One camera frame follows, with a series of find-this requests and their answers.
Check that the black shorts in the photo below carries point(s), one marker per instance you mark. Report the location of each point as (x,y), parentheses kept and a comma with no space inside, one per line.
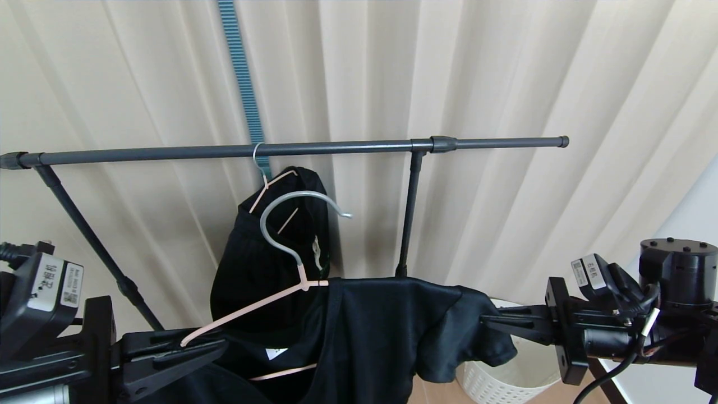
(252,269)

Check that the window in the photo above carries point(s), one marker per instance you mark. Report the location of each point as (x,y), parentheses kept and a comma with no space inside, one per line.
(238,56)

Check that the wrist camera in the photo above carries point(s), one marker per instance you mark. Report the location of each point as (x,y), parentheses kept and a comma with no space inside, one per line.
(39,297)
(600,275)

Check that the beige curtain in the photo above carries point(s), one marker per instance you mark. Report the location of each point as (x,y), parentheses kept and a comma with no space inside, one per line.
(112,67)
(449,67)

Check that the pink clothes hanger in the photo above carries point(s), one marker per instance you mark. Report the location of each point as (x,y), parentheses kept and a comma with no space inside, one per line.
(263,182)
(263,224)

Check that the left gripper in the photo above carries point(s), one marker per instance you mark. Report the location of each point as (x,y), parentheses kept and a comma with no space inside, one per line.
(101,359)

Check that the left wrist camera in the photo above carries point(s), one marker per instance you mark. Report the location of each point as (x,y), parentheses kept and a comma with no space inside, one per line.
(39,297)

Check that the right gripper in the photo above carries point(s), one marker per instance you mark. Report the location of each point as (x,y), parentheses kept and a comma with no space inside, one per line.
(566,348)

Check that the black clothes rack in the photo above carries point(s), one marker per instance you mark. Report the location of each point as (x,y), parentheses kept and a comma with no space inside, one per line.
(168,151)

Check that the black garment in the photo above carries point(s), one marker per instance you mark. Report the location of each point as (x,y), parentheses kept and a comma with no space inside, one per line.
(381,336)

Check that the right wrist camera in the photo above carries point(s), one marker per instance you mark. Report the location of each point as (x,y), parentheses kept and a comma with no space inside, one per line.
(600,275)

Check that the white laundry basket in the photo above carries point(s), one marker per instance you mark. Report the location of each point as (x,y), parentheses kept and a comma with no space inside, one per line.
(493,387)

